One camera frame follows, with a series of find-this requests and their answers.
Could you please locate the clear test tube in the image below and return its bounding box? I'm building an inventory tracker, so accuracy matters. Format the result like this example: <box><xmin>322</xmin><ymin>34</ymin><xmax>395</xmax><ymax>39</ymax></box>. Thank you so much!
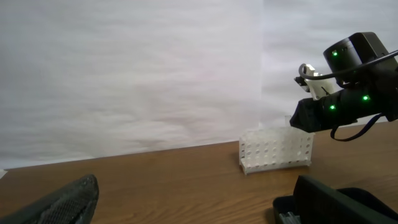
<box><xmin>278</xmin><ymin>211</ymin><xmax>301</xmax><ymax>224</ymax></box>

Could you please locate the black cable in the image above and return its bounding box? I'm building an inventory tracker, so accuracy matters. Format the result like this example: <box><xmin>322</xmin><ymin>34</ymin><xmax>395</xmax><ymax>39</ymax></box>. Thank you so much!
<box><xmin>298</xmin><ymin>49</ymin><xmax>398</xmax><ymax>142</ymax></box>

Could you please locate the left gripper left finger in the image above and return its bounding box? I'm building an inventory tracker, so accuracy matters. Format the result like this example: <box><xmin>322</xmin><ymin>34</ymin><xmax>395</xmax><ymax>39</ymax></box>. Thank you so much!
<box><xmin>0</xmin><ymin>174</ymin><xmax>100</xmax><ymax>224</ymax></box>

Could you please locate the black tray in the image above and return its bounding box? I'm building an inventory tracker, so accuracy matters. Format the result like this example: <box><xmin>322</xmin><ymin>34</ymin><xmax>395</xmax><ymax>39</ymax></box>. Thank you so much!
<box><xmin>272</xmin><ymin>185</ymin><xmax>398</xmax><ymax>224</ymax></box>

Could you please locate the white test tube rack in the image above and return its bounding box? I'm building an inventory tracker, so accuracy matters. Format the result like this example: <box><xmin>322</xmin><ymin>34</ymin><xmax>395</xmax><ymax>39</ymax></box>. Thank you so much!
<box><xmin>238</xmin><ymin>125</ymin><xmax>315</xmax><ymax>175</ymax></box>

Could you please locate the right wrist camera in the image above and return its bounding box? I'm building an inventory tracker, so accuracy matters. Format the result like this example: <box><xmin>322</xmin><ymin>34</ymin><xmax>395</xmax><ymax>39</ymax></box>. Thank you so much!
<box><xmin>294</xmin><ymin>63</ymin><xmax>337</xmax><ymax>101</ymax></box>

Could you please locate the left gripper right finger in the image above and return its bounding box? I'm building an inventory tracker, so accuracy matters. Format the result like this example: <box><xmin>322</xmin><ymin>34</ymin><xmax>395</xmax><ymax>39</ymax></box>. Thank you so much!
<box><xmin>293</xmin><ymin>174</ymin><xmax>398</xmax><ymax>224</ymax></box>

